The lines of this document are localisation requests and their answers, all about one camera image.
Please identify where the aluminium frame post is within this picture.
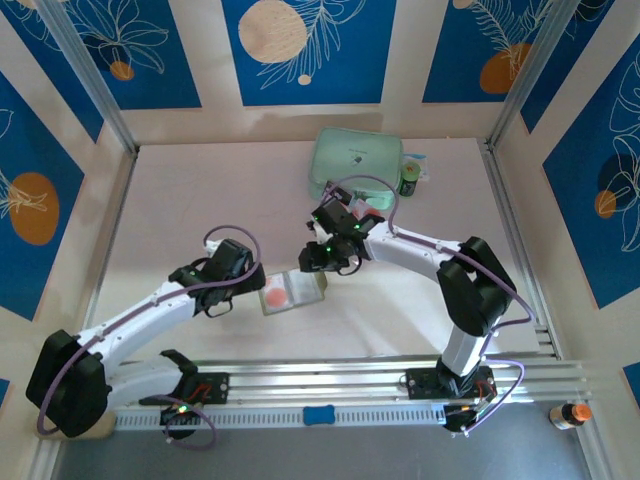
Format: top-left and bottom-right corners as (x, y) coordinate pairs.
(37, 0), (140, 154)
(487, 0), (575, 151)

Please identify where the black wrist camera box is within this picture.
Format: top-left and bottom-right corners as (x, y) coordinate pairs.
(207, 238), (254, 274)
(310, 199), (375, 236)

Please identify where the purple cable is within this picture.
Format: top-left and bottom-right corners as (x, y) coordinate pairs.
(35, 224), (265, 437)
(327, 174), (534, 327)
(448, 357), (526, 437)
(163, 393), (217, 450)

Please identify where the blue bone-shaped clip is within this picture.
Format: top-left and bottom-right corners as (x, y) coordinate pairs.
(302, 406), (335, 426)

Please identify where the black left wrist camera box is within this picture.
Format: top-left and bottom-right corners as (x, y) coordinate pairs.
(207, 238), (254, 274)

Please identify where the small bottle orange cap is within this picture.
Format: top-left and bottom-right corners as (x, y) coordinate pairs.
(549, 402), (594, 430)

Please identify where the beige oblong pad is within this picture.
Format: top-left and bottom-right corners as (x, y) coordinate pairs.
(33, 413), (117, 441)

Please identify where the white slotted cable duct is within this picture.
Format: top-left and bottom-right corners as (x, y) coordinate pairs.
(114, 403), (451, 429)

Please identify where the mint green medicine bag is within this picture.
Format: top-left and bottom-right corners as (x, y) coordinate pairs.
(305, 126), (404, 211)

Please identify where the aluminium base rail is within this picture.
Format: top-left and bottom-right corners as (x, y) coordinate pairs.
(107, 355), (594, 407)

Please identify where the green supplement bottle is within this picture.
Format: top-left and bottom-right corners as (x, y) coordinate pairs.
(397, 160), (423, 197)

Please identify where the green card holder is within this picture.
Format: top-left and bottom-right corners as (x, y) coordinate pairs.
(258, 269), (331, 316)

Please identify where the white blue surgical dressing packet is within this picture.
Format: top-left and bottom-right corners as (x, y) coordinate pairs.
(402, 152), (431, 182)

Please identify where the pink grapefruit card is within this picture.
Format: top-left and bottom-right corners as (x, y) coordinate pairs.
(349, 202), (387, 222)
(263, 286), (293, 309)

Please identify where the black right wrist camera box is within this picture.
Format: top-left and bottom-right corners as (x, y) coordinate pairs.
(310, 199), (375, 236)

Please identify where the clear acrylic card stand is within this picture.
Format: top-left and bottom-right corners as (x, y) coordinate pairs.
(322, 179), (389, 224)

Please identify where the aluminium side rail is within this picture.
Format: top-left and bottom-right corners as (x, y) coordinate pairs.
(478, 139), (562, 359)
(79, 149), (139, 331)

